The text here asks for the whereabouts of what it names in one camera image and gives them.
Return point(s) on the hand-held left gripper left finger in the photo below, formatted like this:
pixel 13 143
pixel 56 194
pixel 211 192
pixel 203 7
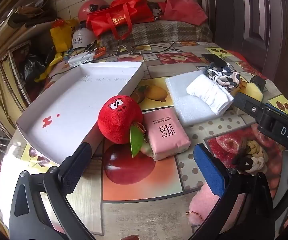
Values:
pixel 76 170

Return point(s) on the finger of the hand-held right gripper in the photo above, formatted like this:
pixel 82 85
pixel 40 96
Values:
pixel 248 105
pixel 258 82

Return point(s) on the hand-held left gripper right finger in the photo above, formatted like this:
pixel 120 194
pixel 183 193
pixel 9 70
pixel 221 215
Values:
pixel 209 170

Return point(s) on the yellow sponge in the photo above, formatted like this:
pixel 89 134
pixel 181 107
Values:
pixel 252 91

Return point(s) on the black and white scrunchie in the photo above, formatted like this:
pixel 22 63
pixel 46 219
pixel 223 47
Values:
pixel 226 78

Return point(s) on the pink plush toy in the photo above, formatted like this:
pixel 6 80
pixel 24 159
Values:
pixel 201 205

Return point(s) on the pink tissue packet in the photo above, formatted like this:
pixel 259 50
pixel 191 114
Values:
pixel 166 135

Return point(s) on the red apple plush toy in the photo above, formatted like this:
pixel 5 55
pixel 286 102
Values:
pixel 116 120

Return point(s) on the white foam sheet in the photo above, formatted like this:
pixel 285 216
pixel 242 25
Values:
pixel 184 100

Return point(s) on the white cardboard box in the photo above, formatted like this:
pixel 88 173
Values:
pixel 71 105

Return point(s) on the white rolled towel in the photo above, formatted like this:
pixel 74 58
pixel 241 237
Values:
pixel 209 95

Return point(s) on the black phone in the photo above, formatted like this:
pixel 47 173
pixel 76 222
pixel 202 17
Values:
pixel 212 58

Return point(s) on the fruit print tablecloth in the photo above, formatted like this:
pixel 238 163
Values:
pixel 139 180

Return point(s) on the purple panel door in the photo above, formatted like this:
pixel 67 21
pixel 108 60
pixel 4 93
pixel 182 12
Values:
pixel 258 17

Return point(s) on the red plastic bag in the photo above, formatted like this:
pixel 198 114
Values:
pixel 184 7

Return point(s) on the yellow cloth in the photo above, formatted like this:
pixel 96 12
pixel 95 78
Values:
pixel 50 66

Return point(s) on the white power bank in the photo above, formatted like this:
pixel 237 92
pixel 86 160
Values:
pixel 80 60

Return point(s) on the plaid covered box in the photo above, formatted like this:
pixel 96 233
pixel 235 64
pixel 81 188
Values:
pixel 159 32

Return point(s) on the black plastic bag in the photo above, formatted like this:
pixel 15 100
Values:
pixel 33 67

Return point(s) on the metal tube rack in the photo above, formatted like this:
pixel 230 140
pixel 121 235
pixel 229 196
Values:
pixel 3 72

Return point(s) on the white helmet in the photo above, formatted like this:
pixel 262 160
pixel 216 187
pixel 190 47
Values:
pixel 82 37

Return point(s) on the yellow bag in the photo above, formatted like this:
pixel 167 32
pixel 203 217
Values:
pixel 60 36

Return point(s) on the wooden shelf boards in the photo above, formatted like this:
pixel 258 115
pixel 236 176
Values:
pixel 16 32

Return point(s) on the red tote bag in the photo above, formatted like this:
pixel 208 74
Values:
pixel 124 12

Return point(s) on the red helmet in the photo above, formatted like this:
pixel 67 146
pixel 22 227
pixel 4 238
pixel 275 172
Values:
pixel 89 8

